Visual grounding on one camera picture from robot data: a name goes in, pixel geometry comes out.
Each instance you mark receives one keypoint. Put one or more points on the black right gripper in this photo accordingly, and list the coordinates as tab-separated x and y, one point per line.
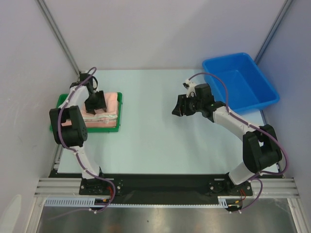
183	105

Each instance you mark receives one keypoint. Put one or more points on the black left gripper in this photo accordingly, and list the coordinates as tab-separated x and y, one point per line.
101	104

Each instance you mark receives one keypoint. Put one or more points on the pale pink towel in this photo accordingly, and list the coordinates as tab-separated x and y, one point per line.
112	104

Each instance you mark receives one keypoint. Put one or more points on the pink terry towel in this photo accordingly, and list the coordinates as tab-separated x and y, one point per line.
94	124

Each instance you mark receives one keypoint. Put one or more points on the white light blue towel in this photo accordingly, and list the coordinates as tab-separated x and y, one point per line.
107	118

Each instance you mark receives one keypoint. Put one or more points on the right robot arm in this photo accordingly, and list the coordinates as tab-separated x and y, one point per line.
259	143

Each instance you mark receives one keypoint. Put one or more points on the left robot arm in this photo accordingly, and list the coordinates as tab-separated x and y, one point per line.
68	126

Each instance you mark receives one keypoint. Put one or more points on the green plastic tray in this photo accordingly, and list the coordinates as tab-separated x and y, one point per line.
110	130

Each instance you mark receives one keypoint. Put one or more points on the blue plastic bin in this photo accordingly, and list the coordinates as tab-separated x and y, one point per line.
248	89

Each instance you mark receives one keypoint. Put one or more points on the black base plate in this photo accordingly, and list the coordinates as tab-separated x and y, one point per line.
160	188

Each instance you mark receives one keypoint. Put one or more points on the white cable duct rail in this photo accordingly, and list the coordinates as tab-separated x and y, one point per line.
100	203

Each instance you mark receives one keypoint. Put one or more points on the aluminium frame rail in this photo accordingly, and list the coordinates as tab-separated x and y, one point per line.
69	187

